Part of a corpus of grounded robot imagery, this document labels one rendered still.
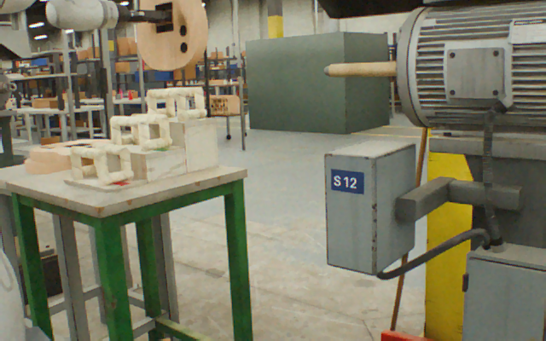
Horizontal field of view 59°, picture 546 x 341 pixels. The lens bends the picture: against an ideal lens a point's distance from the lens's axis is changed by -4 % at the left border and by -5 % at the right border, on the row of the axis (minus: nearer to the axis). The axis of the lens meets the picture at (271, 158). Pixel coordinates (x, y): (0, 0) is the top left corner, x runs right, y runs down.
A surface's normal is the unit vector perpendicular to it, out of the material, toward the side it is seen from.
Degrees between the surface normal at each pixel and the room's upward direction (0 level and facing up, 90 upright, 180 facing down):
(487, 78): 90
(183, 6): 89
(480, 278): 90
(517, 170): 107
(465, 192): 90
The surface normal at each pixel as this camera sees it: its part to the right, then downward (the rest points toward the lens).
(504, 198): -0.64, 0.16
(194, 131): 0.75, 0.07
